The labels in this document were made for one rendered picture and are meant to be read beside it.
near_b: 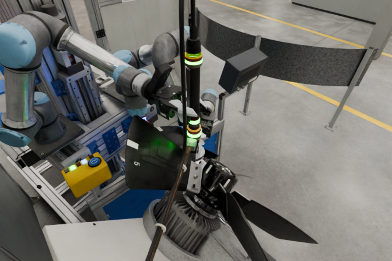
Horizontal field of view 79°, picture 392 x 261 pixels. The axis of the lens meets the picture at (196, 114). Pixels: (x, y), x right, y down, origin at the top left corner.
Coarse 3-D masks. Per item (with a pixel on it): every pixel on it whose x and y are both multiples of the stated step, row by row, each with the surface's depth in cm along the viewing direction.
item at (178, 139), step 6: (162, 126) 102; (168, 126) 103; (174, 126) 105; (162, 132) 98; (168, 132) 98; (174, 132) 99; (180, 132) 101; (174, 138) 95; (180, 138) 96; (180, 144) 92
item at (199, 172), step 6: (192, 162) 75; (192, 168) 74; (198, 168) 76; (192, 174) 74; (198, 174) 76; (192, 180) 73; (198, 180) 75; (192, 186) 73; (198, 186) 74; (198, 192) 74
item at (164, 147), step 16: (144, 128) 67; (144, 144) 63; (160, 144) 67; (176, 144) 73; (128, 160) 56; (144, 160) 60; (160, 160) 65; (176, 160) 69; (128, 176) 54; (144, 176) 58; (160, 176) 63
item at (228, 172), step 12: (204, 168) 78; (216, 168) 75; (228, 168) 84; (204, 180) 76; (216, 180) 74; (192, 192) 75; (204, 192) 76; (216, 192) 74; (204, 204) 73; (216, 204) 77
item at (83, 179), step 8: (96, 152) 105; (88, 160) 101; (80, 168) 98; (88, 168) 98; (96, 168) 98; (104, 168) 100; (64, 176) 95; (72, 176) 95; (80, 176) 95; (88, 176) 96; (96, 176) 99; (104, 176) 102; (72, 184) 93; (80, 184) 95; (88, 184) 98; (96, 184) 101; (72, 192) 95; (80, 192) 97
